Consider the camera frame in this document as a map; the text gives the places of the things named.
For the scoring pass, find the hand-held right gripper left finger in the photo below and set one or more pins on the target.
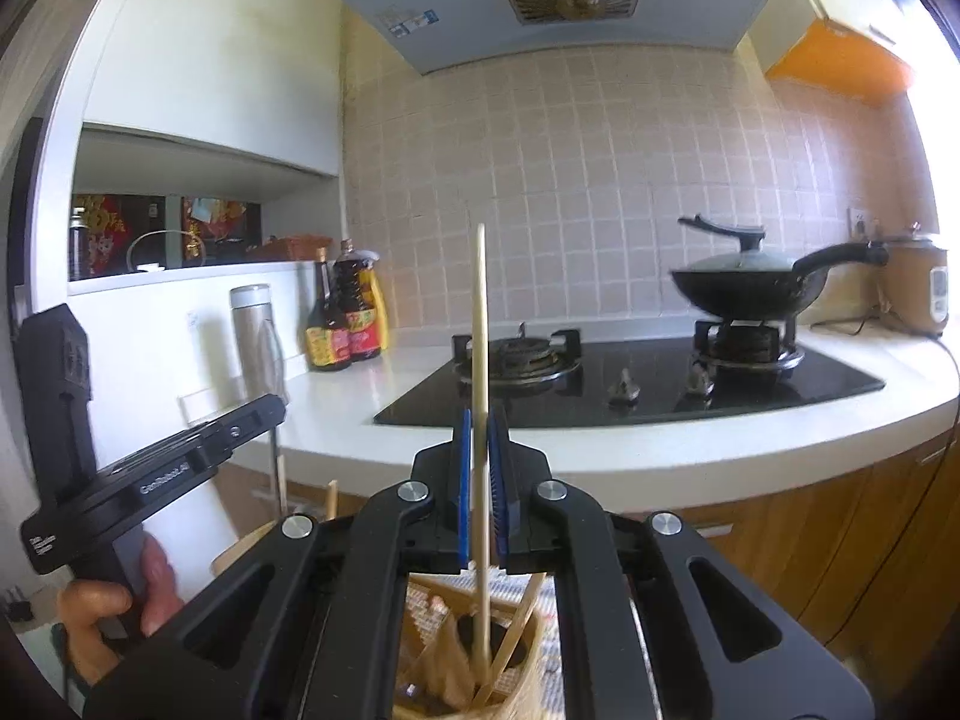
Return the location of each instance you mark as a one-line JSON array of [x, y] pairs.
[[465, 495]]

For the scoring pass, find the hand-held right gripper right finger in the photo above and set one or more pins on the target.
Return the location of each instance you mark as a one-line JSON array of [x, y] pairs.
[[501, 495]]

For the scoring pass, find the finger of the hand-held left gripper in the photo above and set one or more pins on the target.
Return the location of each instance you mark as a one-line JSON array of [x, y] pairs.
[[255, 416]]

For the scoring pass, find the wooden chopstick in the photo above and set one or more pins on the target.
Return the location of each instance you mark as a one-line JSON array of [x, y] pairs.
[[481, 315], [517, 630], [331, 499], [282, 484]]

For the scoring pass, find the yellow plastic utensil basket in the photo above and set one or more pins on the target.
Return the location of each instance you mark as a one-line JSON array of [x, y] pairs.
[[521, 694]]

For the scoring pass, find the person's left hand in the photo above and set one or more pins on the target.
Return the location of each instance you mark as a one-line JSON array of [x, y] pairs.
[[82, 615]]

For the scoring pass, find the steel thermos flask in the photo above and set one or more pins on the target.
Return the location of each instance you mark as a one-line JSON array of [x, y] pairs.
[[251, 337]]

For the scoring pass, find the white kitchen countertop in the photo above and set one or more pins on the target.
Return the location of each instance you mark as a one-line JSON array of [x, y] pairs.
[[337, 420]]

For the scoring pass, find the dark bottle with yellow label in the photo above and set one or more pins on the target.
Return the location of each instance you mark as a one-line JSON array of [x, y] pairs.
[[328, 345]]

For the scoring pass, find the black glass gas stove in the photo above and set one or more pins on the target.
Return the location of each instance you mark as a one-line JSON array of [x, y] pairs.
[[570, 399]]

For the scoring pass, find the red-capped soy sauce bottle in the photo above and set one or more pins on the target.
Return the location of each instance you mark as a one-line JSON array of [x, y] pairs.
[[358, 330]]

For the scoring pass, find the stove knob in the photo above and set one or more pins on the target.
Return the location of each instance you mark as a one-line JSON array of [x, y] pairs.
[[701, 382], [625, 390]]

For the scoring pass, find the striped woven table mat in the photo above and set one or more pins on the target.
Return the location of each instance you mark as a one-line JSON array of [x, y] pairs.
[[553, 652]]

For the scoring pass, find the yellow plastic bottle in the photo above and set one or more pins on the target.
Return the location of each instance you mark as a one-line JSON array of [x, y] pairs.
[[380, 300]]

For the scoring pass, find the orange basket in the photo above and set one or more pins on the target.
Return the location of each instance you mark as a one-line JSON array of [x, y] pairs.
[[296, 247]]

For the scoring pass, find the red paper decoration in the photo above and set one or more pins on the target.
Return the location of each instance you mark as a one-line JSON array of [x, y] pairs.
[[101, 240]]

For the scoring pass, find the dark glass bottle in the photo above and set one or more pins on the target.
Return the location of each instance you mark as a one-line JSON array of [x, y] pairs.
[[77, 247]]

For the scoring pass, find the black wok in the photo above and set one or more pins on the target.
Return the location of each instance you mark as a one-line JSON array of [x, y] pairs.
[[742, 292]]

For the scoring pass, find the wooden base cabinet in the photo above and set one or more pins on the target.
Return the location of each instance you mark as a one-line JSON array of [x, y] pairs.
[[825, 540]]

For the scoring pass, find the white range hood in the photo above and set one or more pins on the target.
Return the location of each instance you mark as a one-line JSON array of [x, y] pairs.
[[450, 15]]

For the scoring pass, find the beige rice cooker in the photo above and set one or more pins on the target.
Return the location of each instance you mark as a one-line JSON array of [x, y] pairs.
[[911, 285]]

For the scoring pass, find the white wall socket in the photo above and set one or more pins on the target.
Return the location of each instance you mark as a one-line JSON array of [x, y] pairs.
[[862, 221]]

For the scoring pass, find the orange wall cabinet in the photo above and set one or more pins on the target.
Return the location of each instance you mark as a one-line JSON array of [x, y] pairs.
[[840, 60]]

